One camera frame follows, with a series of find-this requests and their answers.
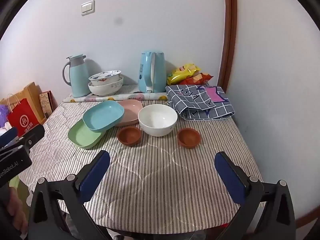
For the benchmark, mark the pink plate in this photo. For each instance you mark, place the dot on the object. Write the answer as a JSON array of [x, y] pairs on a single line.
[[131, 110]]

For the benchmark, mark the green plate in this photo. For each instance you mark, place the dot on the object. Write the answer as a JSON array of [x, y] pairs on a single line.
[[82, 137]]

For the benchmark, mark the rolled fruit print mat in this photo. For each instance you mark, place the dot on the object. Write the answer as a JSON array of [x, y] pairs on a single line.
[[100, 97]]

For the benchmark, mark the brown wooden door frame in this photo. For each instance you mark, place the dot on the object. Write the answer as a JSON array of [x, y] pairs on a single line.
[[228, 30]]

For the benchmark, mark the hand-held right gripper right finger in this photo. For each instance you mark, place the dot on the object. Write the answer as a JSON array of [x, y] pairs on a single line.
[[230, 177]]

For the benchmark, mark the purple plush item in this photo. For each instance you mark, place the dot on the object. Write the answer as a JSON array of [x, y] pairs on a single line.
[[3, 115]]

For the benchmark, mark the patterned brown box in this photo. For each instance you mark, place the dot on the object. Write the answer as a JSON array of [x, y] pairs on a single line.
[[46, 103]]

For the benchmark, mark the person's left hand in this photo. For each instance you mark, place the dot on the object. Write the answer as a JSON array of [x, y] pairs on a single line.
[[18, 212]]

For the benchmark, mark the red chip bag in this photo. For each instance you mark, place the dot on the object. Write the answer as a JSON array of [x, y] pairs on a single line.
[[200, 79]]

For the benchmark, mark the yellow chip bag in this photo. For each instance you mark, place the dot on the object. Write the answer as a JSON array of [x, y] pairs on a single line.
[[180, 75]]

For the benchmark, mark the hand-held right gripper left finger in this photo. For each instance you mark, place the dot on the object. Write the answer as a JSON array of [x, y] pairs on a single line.
[[95, 175]]

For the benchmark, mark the blue plate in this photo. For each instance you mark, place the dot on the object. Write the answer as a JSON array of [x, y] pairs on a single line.
[[102, 115]]

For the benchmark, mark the grey checked folded cloth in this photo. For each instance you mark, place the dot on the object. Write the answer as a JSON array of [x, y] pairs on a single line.
[[195, 102]]

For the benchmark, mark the grey striped tablecloth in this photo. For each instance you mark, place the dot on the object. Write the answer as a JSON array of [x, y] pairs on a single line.
[[155, 180]]

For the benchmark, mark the light blue thermos jug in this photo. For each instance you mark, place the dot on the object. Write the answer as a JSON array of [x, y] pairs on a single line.
[[78, 77]]

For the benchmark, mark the red paper bag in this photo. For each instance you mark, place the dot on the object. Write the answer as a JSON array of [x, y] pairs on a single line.
[[22, 120]]

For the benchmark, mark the small brown bowl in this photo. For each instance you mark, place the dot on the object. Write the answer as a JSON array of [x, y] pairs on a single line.
[[189, 137], [129, 135]]

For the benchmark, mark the red and blue patterned bowl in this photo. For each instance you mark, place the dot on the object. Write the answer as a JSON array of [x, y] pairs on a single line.
[[105, 76]]

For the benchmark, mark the brown cardboard boxes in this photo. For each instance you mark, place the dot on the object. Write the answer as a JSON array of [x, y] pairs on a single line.
[[31, 92]]

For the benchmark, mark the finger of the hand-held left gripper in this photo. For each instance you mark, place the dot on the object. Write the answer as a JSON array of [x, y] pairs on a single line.
[[32, 136], [7, 135]]

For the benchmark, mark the light blue electric kettle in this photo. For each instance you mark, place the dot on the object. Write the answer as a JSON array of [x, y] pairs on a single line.
[[155, 72]]

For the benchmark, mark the white light switch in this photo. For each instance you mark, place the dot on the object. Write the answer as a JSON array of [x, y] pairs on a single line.
[[87, 8]]

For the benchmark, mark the white bowl with grey swirls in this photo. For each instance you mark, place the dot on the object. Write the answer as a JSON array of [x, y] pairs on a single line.
[[105, 90]]

